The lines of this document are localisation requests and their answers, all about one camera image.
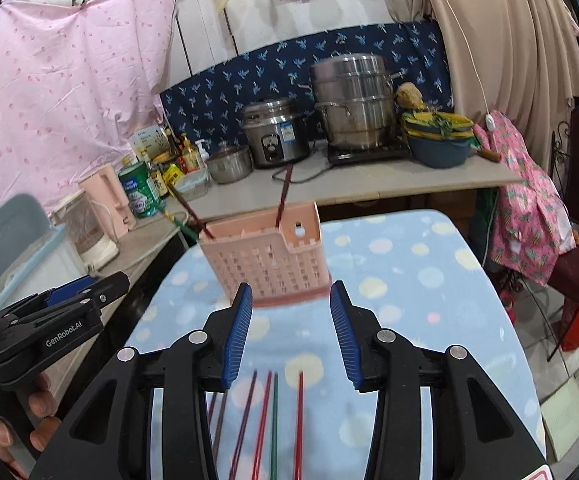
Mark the blue bowl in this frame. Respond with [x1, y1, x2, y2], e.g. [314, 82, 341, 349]
[408, 136, 474, 169]

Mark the grey kitchen countertop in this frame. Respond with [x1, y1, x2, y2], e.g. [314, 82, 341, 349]
[190, 142, 519, 221]

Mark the person's left hand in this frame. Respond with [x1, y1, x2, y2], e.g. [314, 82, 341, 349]
[0, 372, 61, 479]

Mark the large steel steamer pot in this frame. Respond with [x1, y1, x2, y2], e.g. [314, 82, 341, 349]
[310, 53, 396, 151]

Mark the pink perforated utensil basket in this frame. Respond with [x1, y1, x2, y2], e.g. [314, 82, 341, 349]
[200, 203, 331, 307]

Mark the blue lid plastic bin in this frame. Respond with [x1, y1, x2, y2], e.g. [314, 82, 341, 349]
[0, 194, 87, 310]

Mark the green chopstick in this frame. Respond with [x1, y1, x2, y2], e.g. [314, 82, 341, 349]
[269, 373, 279, 480]

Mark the green cylindrical canister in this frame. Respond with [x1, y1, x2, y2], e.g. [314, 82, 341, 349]
[118, 162, 160, 219]

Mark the white pump bottle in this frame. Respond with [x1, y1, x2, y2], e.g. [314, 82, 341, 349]
[195, 139, 209, 168]

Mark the pink patterned curtain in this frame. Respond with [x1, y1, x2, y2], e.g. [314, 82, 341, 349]
[0, 0, 176, 210]

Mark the crimson chopstick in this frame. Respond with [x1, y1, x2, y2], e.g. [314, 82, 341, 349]
[250, 370, 273, 480]

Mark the yellow bowl with greens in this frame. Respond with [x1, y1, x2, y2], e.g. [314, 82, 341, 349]
[401, 112, 474, 141]

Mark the yellow oil bottle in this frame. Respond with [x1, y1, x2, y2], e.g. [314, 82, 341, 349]
[181, 134, 202, 174]

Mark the dark red chopstick in basket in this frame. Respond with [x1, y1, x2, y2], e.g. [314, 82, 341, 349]
[274, 165, 294, 229]

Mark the black power cable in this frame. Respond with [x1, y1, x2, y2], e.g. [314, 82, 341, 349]
[271, 138, 336, 184]

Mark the dark purple chopstick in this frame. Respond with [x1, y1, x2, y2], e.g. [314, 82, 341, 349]
[208, 392, 228, 463]

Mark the beige hanging curtain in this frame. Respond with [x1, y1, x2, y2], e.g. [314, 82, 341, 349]
[386, 0, 579, 167]

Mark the pink floral cloth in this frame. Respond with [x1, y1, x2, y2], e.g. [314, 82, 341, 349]
[474, 110, 576, 285]

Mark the black induction cooktop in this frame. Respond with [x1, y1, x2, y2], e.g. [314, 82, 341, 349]
[326, 142, 411, 166]

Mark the steel rice cooker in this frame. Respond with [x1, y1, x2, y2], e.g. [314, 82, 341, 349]
[241, 98, 310, 169]

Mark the maroon chopstick in basket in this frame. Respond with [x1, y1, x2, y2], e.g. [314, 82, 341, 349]
[167, 183, 215, 240]

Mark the pink electric kettle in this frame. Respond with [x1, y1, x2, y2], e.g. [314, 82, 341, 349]
[78, 164, 137, 242]

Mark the yellow seasoning packet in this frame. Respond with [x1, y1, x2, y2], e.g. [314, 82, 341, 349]
[163, 164, 184, 186]

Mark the small steel pot glass lid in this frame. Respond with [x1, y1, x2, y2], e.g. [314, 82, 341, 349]
[206, 143, 254, 185]

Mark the clear food storage container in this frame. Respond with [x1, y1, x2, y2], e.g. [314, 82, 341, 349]
[175, 168, 212, 202]

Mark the navy floral backsplash cloth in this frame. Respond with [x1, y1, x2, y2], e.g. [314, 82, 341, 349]
[160, 18, 453, 154]

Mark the white carton box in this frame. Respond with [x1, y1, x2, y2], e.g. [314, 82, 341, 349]
[129, 125, 169, 159]

